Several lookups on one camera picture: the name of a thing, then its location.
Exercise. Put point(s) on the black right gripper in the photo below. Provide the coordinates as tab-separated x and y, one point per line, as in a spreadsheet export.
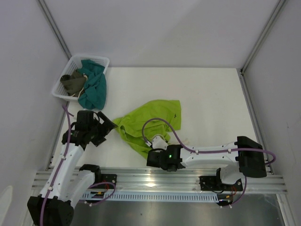
163	150

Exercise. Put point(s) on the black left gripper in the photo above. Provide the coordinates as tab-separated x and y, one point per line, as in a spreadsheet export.
107	125

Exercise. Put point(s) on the lime green shorts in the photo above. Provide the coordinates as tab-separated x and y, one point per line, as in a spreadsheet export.
130	126

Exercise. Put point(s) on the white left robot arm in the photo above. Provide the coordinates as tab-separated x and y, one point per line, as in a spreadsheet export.
56	202

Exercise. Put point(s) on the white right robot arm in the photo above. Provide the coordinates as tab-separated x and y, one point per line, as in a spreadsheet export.
242	158

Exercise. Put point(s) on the teal shorts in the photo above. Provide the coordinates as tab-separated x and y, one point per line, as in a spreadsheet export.
95	88

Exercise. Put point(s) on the olive brown shorts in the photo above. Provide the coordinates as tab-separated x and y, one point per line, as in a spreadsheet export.
74	83

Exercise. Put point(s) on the white plastic basket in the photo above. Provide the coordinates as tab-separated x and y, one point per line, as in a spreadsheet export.
75	63

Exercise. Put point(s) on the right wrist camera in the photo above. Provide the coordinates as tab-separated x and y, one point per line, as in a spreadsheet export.
159	142

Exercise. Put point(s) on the aluminium mounting rail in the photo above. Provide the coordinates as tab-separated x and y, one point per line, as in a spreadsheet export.
184	181

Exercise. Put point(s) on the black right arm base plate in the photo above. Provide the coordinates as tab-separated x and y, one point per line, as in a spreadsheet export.
214	184

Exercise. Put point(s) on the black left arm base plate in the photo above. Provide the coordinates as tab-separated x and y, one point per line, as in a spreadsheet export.
112	178

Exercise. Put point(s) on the slotted grey cable duct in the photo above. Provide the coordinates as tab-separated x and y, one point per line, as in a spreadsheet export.
164	197

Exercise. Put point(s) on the left aluminium corner post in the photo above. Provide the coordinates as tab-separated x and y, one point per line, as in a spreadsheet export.
54	27

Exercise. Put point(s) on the aluminium corner post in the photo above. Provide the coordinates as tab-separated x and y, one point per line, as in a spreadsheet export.
276	12
54	27

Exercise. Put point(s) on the right aluminium corner post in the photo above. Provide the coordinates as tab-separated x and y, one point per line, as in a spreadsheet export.
276	12

